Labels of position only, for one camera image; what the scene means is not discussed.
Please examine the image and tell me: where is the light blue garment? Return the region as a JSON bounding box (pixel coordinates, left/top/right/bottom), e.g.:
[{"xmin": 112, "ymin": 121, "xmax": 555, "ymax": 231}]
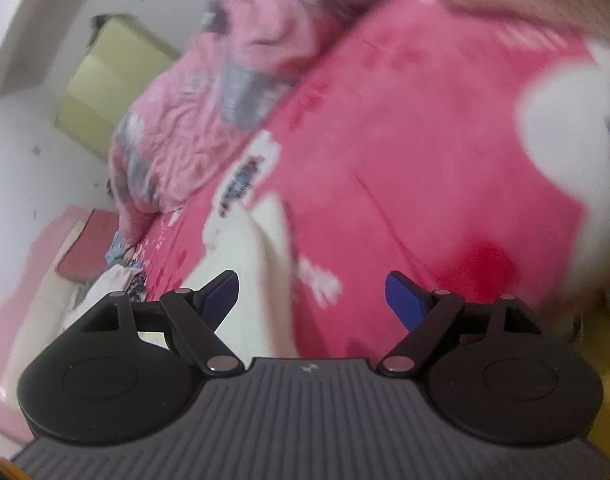
[{"xmin": 104, "ymin": 231, "xmax": 135, "ymax": 266}]

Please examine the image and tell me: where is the yellow-green wardrobe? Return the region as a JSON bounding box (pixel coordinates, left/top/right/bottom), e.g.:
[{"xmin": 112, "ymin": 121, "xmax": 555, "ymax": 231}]
[{"xmin": 55, "ymin": 14, "xmax": 179, "ymax": 159}]

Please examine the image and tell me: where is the pile of white clothes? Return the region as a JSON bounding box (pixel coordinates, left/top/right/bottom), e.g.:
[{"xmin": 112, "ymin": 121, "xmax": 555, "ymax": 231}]
[{"xmin": 72, "ymin": 264, "xmax": 142, "ymax": 320}]

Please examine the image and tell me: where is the cream fleece sweater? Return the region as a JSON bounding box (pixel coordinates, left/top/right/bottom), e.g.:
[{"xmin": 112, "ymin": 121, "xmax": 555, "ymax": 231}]
[{"xmin": 140, "ymin": 193, "xmax": 297, "ymax": 364}]

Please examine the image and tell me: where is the pink white bed headboard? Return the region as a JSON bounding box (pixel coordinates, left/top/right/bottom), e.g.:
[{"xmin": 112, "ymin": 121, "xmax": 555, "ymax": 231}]
[{"xmin": 0, "ymin": 206, "xmax": 90, "ymax": 444}]

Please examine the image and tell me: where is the pink floral bed blanket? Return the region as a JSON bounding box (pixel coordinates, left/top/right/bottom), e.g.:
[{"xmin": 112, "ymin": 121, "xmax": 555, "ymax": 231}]
[{"xmin": 142, "ymin": 0, "xmax": 610, "ymax": 359}]

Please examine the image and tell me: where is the dark red cushion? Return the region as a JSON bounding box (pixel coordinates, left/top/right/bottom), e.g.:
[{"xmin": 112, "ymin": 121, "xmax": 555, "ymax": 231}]
[{"xmin": 56, "ymin": 209, "xmax": 119, "ymax": 283}]

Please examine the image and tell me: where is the pink grey floral duvet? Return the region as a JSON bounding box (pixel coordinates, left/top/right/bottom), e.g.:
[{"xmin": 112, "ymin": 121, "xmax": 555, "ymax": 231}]
[{"xmin": 109, "ymin": 0, "xmax": 379, "ymax": 250}]

